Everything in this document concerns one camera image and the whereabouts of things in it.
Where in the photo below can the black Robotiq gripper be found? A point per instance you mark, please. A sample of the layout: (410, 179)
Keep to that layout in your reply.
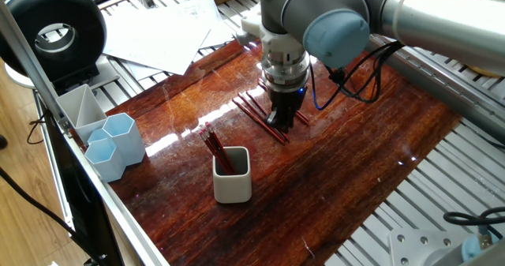
(286, 100)

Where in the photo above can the white square ceramic pen holder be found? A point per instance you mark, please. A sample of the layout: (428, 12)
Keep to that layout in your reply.
(233, 189)

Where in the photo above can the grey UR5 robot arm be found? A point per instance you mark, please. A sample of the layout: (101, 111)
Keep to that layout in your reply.
(434, 21)

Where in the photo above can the light blue hexagonal pen holder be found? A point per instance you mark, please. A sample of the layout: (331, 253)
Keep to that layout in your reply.
(130, 147)

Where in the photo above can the white divided square pen holder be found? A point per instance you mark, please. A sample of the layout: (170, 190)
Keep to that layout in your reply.
(92, 130)

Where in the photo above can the silver wrist sensor flange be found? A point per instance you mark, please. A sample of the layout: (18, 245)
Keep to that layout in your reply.
(285, 70)

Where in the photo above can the red-brown wooden board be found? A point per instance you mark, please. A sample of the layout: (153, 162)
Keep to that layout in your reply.
(315, 199)

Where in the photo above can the white paper sheet stack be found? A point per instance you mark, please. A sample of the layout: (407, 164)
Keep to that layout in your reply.
(158, 37)

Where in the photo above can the black monitor panel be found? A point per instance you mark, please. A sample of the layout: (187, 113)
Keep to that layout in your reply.
(87, 218)

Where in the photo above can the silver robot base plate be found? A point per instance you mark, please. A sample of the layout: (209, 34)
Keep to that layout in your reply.
(410, 250)

